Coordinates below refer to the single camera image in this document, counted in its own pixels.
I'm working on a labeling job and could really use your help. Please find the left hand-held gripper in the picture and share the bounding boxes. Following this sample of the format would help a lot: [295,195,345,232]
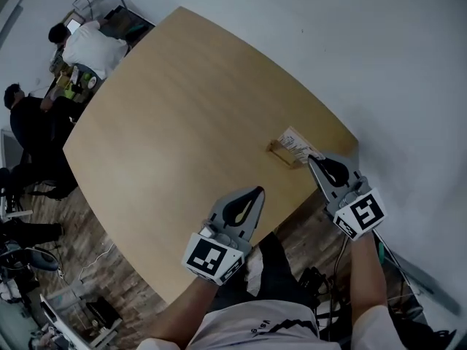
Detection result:
[182,186,266,287]

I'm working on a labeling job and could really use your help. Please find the person's right forearm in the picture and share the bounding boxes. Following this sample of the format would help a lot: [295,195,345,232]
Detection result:
[349,230,388,310]

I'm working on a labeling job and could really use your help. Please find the white floor cable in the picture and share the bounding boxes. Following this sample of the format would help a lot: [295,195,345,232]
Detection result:
[79,244,115,270]

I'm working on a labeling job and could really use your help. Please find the light wooden table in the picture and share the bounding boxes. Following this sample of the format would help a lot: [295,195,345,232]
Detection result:
[62,6,360,306]

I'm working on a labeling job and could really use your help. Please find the white printed paper label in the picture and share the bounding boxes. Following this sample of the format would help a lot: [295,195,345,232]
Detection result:
[277,125,327,164]

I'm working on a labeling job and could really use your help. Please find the dark cluttered desk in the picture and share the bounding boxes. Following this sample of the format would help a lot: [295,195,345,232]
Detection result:
[45,5,156,102]

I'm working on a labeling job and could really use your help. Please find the person's left forearm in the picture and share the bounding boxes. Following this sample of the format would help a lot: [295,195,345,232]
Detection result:
[148,276,220,343]

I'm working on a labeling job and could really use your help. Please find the white desk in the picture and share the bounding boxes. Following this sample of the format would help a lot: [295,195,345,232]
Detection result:
[39,281,124,350]
[0,129,23,171]

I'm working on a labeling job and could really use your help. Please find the person's white shirt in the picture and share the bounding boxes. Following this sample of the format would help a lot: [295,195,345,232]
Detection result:
[136,298,403,350]

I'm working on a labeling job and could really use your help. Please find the black floor box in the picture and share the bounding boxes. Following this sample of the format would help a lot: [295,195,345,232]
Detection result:
[85,296,124,328]

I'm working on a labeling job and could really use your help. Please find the person's black trousers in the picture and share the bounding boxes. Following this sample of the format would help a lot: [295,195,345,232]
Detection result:
[214,231,315,310]

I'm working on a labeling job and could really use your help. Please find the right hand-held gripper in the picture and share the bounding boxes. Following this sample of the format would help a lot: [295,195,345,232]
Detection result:
[306,152,388,241]

